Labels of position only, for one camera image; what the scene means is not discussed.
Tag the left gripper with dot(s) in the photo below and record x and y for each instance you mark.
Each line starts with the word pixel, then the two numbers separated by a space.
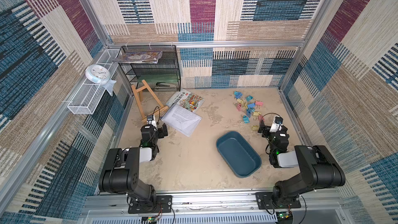
pixel 158 131

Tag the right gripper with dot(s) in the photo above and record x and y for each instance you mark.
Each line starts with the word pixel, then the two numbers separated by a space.
pixel 266 130

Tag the teal plastic storage box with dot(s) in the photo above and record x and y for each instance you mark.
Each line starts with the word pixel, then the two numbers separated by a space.
pixel 238 154

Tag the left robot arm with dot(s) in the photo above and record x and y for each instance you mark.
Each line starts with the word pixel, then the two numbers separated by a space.
pixel 120 173

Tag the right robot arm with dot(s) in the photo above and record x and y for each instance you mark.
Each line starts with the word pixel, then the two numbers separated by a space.
pixel 318 169

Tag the teal binder clip pile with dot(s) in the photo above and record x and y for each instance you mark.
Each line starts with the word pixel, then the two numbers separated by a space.
pixel 249 99

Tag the wooden easel stand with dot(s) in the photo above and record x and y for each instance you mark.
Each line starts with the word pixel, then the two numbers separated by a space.
pixel 145 98

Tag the colourful picture book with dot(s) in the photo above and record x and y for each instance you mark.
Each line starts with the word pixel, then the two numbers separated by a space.
pixel 186 99

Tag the magazine on shelf top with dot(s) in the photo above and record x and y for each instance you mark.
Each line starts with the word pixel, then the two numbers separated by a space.
pixel 138 57

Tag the white round clock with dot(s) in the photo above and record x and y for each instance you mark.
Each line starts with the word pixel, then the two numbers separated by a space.
pixel 97 74

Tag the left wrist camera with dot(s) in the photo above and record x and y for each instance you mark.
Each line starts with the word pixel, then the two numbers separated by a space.
pixel 151 120

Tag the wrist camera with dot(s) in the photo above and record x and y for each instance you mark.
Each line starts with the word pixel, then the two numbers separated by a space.
pixel 277 124
pixel 151 120

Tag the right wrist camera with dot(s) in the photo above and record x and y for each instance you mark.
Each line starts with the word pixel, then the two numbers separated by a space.
pixel 277 124

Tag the black wire shelf rack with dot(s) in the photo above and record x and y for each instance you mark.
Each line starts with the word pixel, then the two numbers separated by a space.
pixel 163 76

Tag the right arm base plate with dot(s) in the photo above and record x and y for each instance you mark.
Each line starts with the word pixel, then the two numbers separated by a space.
pixel 266 200

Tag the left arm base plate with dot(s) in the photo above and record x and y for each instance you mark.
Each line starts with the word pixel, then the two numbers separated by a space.
pixel 162 204

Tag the white wire wall basket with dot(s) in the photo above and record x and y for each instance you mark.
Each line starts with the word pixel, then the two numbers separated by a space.
pixel 89 94

